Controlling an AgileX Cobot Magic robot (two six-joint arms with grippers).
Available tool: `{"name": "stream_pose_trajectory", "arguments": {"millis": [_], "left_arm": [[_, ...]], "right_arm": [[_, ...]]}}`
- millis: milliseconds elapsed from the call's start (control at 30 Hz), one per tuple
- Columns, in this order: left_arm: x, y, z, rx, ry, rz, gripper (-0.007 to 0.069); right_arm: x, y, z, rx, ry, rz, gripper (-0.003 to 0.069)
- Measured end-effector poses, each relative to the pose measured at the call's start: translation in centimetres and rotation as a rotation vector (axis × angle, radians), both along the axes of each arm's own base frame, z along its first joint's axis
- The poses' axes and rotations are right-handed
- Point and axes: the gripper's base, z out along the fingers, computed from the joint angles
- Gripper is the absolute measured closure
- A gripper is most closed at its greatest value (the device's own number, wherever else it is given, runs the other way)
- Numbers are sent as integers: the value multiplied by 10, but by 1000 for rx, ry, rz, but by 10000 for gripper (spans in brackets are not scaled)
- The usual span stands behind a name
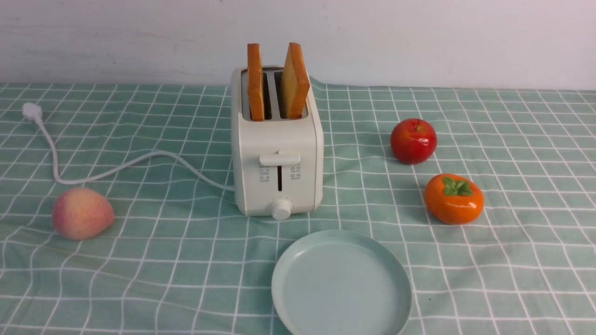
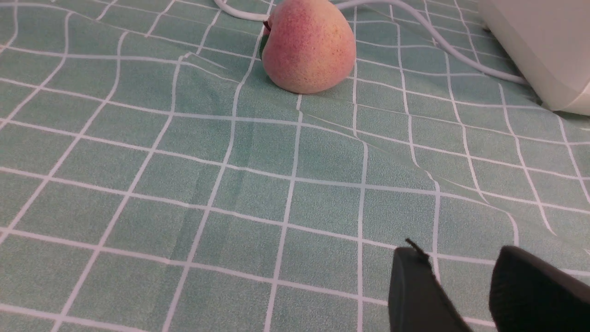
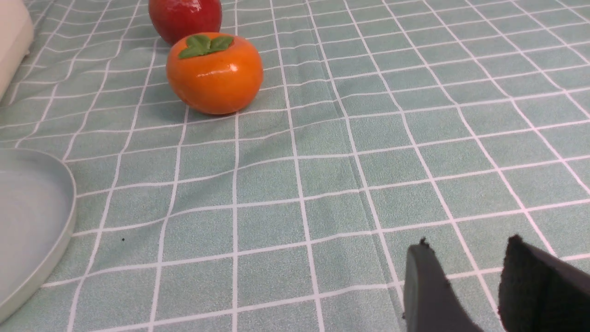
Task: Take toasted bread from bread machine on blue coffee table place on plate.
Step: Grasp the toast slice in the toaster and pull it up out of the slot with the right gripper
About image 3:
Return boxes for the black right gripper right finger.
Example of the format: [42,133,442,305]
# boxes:
[499,235,590,332]

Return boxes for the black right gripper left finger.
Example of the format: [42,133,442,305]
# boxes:
[404,238,481,332]

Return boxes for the white two-slot toaster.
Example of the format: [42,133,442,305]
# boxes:
[0,0,34,97]

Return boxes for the green checkered tablecloth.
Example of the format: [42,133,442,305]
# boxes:
[1,0,590,332]

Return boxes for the orange persimmon with green leaf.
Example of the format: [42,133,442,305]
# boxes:
[166,32,264,115]

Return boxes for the red apple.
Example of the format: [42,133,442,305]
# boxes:
[148,0,223,45]

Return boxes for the grey round plate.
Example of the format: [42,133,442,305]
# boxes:
[0,148,77,321]

